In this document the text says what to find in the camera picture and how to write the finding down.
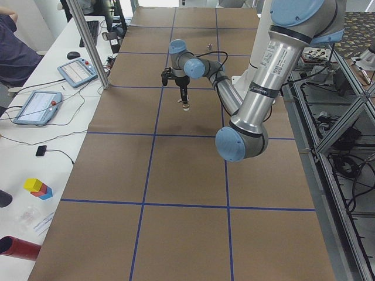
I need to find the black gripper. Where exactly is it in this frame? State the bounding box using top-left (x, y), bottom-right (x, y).
top-left (175, 76), bottom-right (189, 104)

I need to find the PPR valve with metal handle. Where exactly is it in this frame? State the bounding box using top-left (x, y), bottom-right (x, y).
top-left (177, 99), bottom-right (190, 111)

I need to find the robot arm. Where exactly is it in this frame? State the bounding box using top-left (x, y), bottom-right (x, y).
top-left (162, 1), bottom-right (346, 162)

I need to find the small metal pipe fitting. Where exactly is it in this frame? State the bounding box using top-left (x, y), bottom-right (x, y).
top-left (207, 43), bottom-right (213, 52)

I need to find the far teach pendant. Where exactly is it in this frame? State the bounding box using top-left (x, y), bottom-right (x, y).
top-left (57, 58), bottom-right (98, 88)

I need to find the teach pendant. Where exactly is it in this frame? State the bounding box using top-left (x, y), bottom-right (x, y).
top-left (57, 58), bottom-right (98, 88)
top-left (13, 90), bottom-right (63, 126)

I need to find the brown paper table cover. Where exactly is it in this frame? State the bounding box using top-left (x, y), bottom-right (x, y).
top-left (30, 8), bottom-right (335, 280)

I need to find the black keyboard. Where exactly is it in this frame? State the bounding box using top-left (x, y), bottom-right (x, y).
top-left (83, 20), bottom-right (100, 46)

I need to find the black computer mouse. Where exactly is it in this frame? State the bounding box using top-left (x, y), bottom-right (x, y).
top-left (66, 51), bottom-right (81, 60)

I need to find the near teach pendant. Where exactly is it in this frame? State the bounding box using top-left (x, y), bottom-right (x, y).
top-left (13, 90), bottom-right (63, 126)

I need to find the small black box device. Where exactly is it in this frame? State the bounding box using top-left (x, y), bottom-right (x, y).
top-left (35, 145), bottom-right (47, 157)

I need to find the blue wooden block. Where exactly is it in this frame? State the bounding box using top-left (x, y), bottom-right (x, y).
top-left (38, 187), bottom-right (53, 200)

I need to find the person in blue shirt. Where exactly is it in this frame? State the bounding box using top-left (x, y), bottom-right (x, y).
top-left (1, 6), bottom-right (42, 87)

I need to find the red wooden block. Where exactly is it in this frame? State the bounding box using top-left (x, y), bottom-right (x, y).
top-left (31, 183), bottom-right (48, 197)

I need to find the yellow wooden block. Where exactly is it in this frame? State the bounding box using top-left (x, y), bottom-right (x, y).
top-left (23, 178), bottom-right (43, 192)

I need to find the clear plastic bag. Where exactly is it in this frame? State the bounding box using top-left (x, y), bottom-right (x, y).
top-left (16, 206), bottom-right (40, 232)

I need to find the black cylinder object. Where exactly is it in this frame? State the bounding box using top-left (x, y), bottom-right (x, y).
top-left (0, 190), bottom-right (13, 208)

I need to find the red cylinder tube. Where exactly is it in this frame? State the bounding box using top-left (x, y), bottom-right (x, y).
top-left (1, 236), bottom-right (41, 261)

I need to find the aluminium frame post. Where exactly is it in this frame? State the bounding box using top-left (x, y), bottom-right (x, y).
top-left (66, 0), bottom-right (109, 90)

